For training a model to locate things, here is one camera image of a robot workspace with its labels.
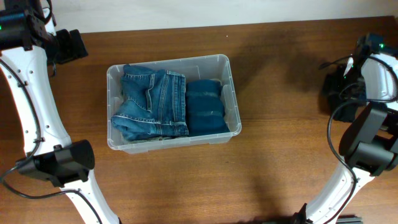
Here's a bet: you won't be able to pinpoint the black garment with logo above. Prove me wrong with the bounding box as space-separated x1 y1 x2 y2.
322 63 366 123

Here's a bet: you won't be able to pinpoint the dark blue jeans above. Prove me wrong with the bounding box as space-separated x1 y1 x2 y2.
111 65 188 141

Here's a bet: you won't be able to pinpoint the clear plastic storage container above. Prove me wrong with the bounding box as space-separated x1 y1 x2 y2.
106 54 242 154

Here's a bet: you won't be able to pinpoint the teal blue garment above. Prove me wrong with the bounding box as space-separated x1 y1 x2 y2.
185 80 229 136

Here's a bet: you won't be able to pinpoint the light blue jeans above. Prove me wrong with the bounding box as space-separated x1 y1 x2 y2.
111 90 176 142

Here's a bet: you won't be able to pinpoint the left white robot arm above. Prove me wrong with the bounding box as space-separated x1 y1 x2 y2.
1 0 120 223

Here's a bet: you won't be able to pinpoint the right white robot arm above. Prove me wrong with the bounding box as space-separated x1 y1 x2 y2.
289 33 397 223

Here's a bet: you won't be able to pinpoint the right black cable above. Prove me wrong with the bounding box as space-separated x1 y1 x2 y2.
318 54 398 224

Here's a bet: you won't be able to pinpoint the black cable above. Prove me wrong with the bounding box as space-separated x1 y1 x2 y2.
318 54 398 224
0 58 103 224

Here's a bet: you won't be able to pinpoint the left black cable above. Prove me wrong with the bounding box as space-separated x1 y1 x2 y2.
0 58 103 224

